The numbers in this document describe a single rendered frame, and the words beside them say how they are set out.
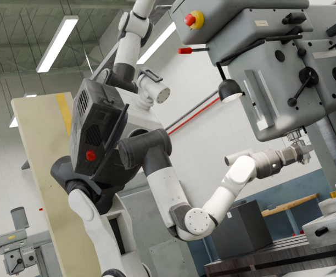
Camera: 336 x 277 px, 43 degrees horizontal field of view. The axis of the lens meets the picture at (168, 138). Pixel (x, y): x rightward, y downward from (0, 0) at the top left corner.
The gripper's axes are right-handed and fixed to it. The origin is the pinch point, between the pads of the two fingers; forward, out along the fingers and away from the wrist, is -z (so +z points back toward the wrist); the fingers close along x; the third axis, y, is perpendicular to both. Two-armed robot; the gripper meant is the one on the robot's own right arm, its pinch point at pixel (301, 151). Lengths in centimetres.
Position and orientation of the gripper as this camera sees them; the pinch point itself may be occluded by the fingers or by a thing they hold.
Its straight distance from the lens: 153.9
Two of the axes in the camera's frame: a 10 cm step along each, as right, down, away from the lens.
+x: -1.9, 2.7, 9.5
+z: -9.2, 2.8, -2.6
